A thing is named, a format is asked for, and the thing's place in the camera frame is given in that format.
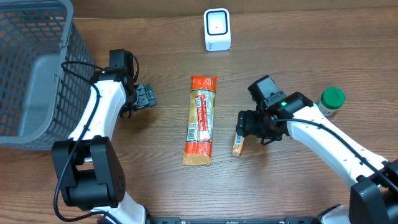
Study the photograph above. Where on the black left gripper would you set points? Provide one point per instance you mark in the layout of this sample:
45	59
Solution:
145	96

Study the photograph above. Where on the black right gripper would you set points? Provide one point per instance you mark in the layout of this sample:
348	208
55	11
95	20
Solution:
245	123

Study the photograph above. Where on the orange Kleenex tissue pack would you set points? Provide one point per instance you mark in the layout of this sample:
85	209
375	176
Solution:
238	145

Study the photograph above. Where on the orange spaghetti package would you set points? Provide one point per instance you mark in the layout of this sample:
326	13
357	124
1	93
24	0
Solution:
201	116

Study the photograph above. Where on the green lid jar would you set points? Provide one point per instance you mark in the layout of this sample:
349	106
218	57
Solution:
331	100

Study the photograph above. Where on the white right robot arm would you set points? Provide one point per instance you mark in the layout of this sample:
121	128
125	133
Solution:
371	179

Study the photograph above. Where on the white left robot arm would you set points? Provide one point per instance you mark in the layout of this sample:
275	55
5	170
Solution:
91	180

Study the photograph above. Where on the white barcode scanner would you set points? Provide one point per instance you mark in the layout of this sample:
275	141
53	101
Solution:
217	29

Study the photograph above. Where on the grey plastic basket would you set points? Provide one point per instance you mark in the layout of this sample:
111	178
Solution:
40	103

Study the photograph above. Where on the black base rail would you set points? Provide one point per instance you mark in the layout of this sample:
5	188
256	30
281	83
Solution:
236	220

